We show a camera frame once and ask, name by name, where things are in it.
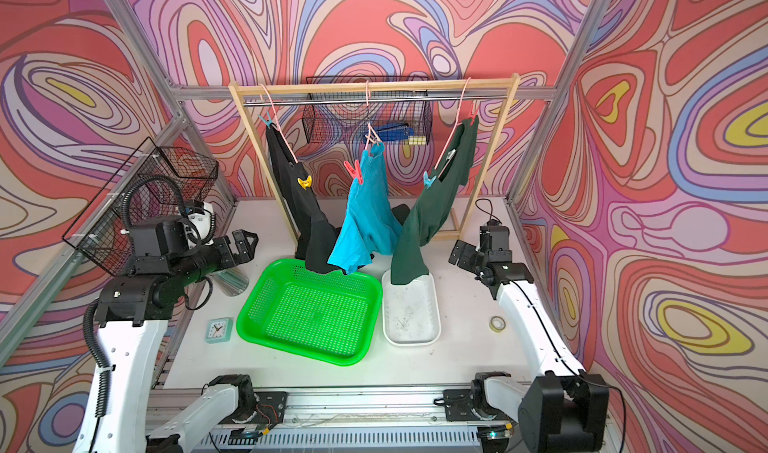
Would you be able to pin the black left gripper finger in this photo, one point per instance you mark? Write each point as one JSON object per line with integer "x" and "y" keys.
{"x": 250, "y": 242}
{"x": 238, "y": 238}

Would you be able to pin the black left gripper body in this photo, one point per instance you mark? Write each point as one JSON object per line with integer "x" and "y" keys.
{"x": 223, "y": 254}

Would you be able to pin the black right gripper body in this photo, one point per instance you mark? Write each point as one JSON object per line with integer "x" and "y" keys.
{"x": 481, "y": 260}

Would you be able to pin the teal t-shirt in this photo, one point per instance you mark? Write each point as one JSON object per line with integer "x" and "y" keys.
{"x": 369, "y": 224}

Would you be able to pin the red clothespin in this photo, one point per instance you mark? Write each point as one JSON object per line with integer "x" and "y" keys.
{"x": 354, "y": 170}

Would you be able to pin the pink hanger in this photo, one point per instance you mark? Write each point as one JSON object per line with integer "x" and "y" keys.
{"x": 372, "y": 137}
{"x": 278, "y": 144}
{"x": 455, "y": 124}

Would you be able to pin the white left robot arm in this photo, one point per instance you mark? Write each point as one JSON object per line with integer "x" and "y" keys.
{"x": 123, "y": 328}

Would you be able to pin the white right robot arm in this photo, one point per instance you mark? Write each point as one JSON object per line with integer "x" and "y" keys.
{"x": 563, "y": 409}

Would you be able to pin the black t-shirt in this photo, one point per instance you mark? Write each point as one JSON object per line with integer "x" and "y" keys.
{"x": 317, "y": 236}

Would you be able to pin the small green clock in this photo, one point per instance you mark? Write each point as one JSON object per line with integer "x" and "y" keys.
{"x": 219, "y": 330}

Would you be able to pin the yellow clothespin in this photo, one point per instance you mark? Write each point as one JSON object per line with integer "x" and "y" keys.
{"x": 305, "y": 183}

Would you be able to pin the yellow tape roll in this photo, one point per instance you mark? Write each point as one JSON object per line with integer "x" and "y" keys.
{"x": 497, "y": 324}

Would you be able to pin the dark green t-shirt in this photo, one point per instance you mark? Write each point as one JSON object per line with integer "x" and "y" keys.
{"x": 433, "y": 206}

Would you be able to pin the green perforated plastic basket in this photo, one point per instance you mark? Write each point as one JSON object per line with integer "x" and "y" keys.
{"x": 325, "y": 317}

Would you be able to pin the white plastic tray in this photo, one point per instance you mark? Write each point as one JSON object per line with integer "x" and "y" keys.
{"x": 411, "y": 316}

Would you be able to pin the teal clothespin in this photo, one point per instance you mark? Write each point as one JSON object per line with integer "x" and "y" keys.
{"x": 269, "y": 122}

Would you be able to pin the blue stapler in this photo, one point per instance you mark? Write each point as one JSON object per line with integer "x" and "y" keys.
{"x": 397, "y": 132}

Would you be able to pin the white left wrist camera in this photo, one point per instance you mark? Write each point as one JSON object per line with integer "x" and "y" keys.
{"x": 201, "y": 225}

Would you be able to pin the black wire basket back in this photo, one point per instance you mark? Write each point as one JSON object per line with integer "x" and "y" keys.
{"x": 397, "y": 116}

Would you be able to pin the wooden clothes rack frame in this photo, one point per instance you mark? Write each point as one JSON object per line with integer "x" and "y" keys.
{"x": 510, "y": 85}

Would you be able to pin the metal rail base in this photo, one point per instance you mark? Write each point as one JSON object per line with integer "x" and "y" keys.
{"x": 393, "y": 418}

